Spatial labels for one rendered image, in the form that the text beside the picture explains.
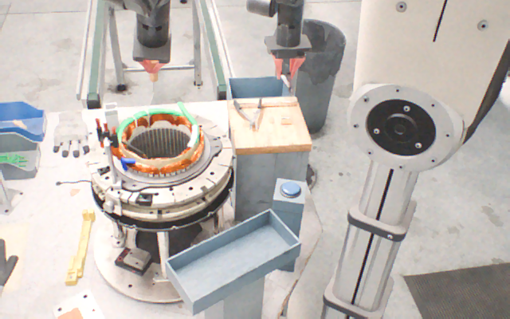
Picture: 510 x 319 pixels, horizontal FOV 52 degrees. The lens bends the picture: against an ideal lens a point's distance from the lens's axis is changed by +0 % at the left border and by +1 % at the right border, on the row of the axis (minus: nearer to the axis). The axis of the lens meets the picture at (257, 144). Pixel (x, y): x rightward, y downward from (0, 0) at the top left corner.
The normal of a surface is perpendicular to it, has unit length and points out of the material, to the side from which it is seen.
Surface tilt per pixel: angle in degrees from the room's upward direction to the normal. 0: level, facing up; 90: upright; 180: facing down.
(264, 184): 90
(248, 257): 0
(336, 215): 0
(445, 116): 90
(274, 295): 0
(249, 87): 90
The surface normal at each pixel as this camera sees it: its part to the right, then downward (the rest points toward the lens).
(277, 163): 0.15, 0.65
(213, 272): 0.05, -0.76
